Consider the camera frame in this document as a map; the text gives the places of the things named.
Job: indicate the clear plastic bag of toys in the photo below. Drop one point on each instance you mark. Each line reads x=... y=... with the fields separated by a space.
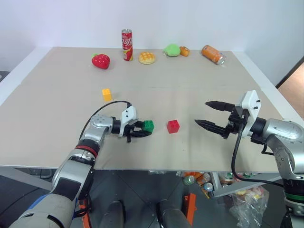
x=249 y=204

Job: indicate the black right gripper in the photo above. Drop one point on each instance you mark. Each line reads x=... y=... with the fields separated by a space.
x=236 y=123

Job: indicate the yellow toy melon bread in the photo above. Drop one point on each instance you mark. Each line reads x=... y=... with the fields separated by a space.
x=146 y=58

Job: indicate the yellow toy cube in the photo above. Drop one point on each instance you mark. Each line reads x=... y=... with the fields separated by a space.
x=107 y=94

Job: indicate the orange soda can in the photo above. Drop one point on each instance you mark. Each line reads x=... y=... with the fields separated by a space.
x=212 y=54

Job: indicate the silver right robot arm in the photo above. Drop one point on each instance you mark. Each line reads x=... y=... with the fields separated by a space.
x=282 y=135

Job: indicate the white table frame beam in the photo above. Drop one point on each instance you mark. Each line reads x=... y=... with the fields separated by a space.
x=247 y=185

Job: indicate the green toy fruit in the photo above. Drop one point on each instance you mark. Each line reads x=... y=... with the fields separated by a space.
x=171 y=50

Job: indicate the orange metal bracket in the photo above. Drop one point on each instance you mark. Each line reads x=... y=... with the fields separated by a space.
x=83 y=213
x=190 y=206

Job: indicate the dark rounded shape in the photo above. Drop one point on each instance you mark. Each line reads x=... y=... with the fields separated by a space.
x=113 y=215
x=172 y=215

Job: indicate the silver topped drink can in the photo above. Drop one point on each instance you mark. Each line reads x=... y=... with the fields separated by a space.
x=209 y=187

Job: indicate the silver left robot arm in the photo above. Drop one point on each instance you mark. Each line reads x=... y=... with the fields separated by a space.
x=95 y=133

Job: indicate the green toy cube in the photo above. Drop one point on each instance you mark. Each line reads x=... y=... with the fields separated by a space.
x=149 y=126

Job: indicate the small orange toy bread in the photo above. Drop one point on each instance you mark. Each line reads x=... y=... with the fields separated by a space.
x=184 y=51

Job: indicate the tall red soda can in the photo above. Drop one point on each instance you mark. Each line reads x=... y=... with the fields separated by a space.
x=127 y=45

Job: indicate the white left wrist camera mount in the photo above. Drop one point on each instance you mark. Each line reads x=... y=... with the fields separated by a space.
x=129 y=114

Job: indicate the red toy strawberry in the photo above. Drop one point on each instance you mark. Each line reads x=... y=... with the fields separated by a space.
x=101 y=61

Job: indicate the beige table cover sheet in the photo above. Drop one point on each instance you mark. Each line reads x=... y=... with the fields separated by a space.
x=71 y=99

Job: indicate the red toy cube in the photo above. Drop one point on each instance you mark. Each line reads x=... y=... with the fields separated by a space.
x=172 y=126

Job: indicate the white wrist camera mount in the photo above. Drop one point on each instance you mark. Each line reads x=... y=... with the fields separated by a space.
x=129 y=114
x=250 y=107

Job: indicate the grey table frame brace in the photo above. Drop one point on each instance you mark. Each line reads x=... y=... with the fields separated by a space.
x=21 y=177

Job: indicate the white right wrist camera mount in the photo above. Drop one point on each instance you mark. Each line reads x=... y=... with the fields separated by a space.
x=250 y=107

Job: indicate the green drink can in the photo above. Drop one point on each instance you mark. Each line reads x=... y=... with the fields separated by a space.
x=188 y=181

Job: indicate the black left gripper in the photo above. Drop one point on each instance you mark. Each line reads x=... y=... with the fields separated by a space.
x=131 y=131

